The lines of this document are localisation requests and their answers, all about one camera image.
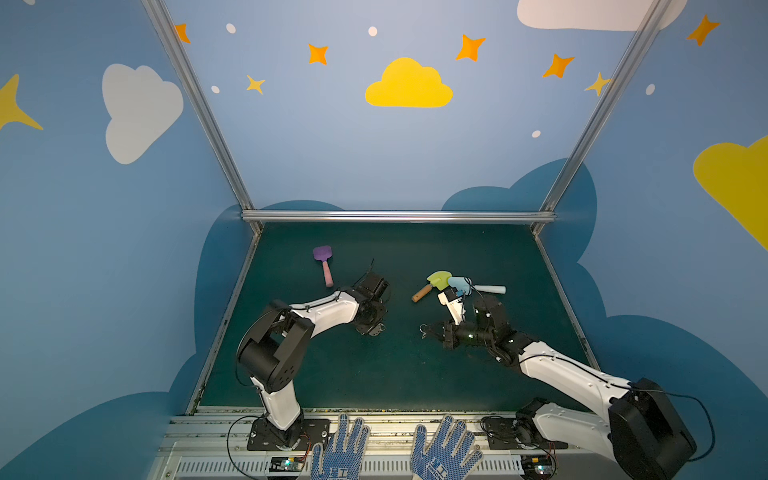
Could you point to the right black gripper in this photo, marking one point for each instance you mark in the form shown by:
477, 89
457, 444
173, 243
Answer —
449, 333

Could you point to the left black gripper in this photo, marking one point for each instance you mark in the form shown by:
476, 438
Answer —
371, 324

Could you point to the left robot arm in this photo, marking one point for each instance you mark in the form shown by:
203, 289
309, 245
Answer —
273, 349

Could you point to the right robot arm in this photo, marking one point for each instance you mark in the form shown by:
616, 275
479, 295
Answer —
632, 423

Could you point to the light blue toy shovel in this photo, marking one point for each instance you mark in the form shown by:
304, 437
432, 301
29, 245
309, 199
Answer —
465, 286

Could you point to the purple pink toy spatula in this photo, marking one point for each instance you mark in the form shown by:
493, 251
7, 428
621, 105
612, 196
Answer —
323, 254

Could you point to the right blue dotted work glove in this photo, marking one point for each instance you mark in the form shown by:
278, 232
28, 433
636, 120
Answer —
451, 454

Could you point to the blue dotted work glove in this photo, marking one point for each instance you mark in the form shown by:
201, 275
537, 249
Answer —
451, 454
343, 456

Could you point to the left blue dotted work glove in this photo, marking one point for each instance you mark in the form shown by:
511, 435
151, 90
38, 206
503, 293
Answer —
343, 456

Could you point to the right controller board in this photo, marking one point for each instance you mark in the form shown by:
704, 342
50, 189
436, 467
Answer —
538, 467

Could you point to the controller board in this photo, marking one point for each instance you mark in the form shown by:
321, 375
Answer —
287, 465
538, 467

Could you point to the left controller board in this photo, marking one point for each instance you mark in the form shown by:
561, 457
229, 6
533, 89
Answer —
287, 465

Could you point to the green toy shovel wooden handle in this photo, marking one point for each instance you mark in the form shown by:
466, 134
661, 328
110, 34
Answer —
438, 280

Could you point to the aluminium frame rear bar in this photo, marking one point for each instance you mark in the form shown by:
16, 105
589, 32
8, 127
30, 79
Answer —
399, 217

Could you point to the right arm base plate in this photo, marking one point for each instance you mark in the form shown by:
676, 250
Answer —
508, 433

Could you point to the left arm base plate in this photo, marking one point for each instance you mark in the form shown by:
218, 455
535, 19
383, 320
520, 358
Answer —
303, 434

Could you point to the aluminium frame left post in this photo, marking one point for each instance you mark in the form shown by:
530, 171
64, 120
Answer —
162, 23

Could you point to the aluminium frame post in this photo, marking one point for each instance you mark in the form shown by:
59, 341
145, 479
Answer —
647, 31
162, 23

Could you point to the aluminium frame right post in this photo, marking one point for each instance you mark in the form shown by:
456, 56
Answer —
647, 31

